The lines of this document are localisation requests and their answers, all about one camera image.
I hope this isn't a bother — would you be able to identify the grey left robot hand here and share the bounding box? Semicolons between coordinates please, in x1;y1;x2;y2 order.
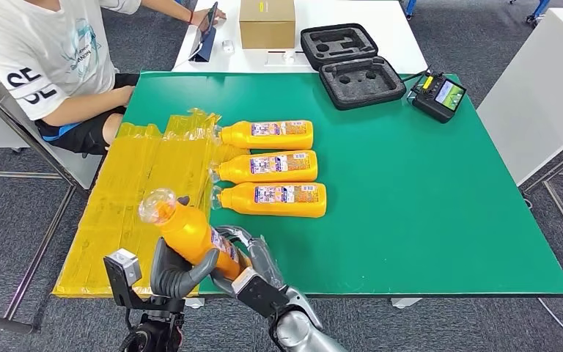
149;195;221;301

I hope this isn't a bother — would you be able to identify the person's left hand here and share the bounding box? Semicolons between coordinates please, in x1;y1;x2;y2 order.
190;7;227;28

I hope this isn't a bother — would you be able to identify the person's right hand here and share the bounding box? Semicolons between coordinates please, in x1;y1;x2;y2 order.
116;85;136;107

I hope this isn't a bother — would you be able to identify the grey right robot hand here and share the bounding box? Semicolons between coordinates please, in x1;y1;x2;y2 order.
209;225;287;296

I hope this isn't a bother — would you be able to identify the orange detergent bottle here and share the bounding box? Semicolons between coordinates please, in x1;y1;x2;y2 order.
208;150;319;185
138;188;252;282
213;120;314;150
210;182;328;219

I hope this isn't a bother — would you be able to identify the tablet in blue cover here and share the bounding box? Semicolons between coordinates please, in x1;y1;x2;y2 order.
188;1;218;62

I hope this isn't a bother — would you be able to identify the closed cardboard box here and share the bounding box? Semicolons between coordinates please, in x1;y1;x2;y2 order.
238;0;296;50

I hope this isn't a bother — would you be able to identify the white paper packet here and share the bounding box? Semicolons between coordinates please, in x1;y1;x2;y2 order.
264;50;309;67

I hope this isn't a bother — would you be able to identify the person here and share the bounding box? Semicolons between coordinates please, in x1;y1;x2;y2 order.
0;0;227;156

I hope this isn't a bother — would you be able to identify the yellow plastic sheet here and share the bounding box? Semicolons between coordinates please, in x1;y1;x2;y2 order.
52;107;251;298

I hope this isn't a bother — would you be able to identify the green table mat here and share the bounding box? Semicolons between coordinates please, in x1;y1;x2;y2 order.
118;71;563;297

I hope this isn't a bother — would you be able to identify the open black foam case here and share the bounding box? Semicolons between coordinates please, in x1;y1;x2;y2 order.
300;23;408;111

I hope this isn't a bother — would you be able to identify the white table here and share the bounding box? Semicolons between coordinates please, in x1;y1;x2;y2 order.
475;7;563;187
171;0;428;76

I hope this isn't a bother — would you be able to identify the black remote controller with screen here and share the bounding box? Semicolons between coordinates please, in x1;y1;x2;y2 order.
410;70;468;124

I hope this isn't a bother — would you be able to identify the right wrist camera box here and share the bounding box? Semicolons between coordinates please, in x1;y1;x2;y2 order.
231;267;290;319

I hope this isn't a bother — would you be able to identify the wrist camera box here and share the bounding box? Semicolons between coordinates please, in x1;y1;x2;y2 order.
103;248;144;310
231;267;290;319

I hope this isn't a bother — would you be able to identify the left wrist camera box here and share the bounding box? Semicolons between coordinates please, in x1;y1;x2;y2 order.
103;248;144;310

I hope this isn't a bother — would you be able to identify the blue wheeled frame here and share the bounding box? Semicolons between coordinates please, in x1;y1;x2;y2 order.
526;0;552;26

